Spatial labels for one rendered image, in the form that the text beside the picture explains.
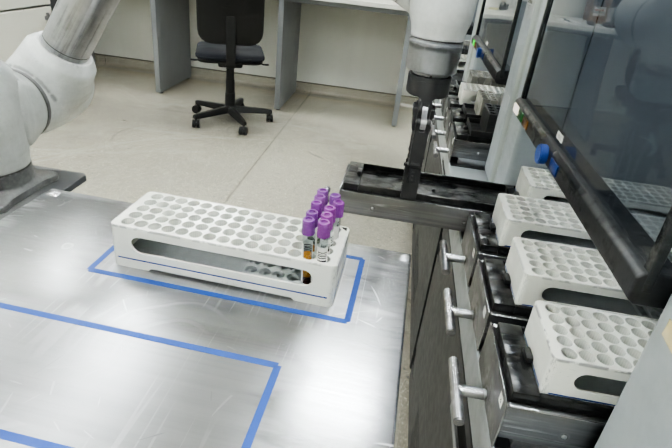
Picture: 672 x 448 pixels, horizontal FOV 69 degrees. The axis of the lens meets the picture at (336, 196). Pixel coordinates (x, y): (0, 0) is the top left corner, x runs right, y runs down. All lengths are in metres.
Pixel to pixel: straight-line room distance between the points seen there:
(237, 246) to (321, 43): 3.99
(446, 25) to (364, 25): 3.65
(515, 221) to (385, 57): 3.75
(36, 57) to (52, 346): 0.76
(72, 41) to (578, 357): 1.08
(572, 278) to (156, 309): 0.53
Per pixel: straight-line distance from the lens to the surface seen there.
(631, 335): 0.67
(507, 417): 0.61
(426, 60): 0.85
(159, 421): 0.52
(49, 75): 1.24
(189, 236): 0.65
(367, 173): 1.05
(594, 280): 0.75
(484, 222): 0.91
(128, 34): 5.17
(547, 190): 0.99
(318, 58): 4.57
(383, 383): 0.56
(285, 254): 0.61
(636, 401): 0.56
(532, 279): 0.71
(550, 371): 0.60
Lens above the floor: 1.22
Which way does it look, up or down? 27 degrees down
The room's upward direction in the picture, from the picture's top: 6 degrees clockwise
